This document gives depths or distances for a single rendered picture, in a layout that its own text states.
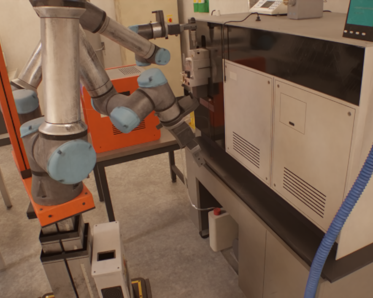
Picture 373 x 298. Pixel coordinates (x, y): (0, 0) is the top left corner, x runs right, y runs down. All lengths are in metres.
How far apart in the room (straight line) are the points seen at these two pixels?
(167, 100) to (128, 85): 1.08
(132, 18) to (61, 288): 3.87
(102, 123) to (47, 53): 1.31
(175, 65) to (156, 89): 4.07
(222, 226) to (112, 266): 1.08
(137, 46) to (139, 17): 3.33
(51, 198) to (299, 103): 0.82
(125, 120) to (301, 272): 0.82
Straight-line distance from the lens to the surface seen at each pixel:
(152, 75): 0.96
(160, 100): 0.98
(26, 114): 1.31
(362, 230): 1.28
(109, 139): 2.12
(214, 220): 2.19
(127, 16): 4.77
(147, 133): 2.17
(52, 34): 0.81
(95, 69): 1.00
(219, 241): 2.31
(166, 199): 2.89
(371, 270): 1.47
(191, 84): 1.76
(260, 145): 1.44
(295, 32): 1.16
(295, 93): 1.19
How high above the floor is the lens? 1.59
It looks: 24 degrees down
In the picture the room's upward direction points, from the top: 4 degrees counter-clockwise
